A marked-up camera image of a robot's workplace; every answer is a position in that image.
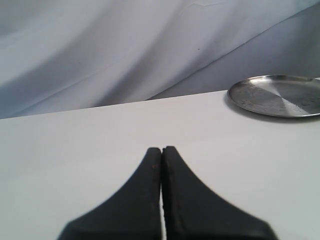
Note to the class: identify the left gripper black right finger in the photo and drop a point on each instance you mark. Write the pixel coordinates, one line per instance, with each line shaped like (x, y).
(192, 211)

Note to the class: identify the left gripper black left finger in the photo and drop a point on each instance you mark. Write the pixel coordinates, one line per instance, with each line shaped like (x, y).
(132, 213)

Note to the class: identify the round metal plate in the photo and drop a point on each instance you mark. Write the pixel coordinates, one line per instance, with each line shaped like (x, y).
(282, 96)

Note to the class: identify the white-grey backdrop cloth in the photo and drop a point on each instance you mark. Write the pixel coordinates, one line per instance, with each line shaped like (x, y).
(61, 55)

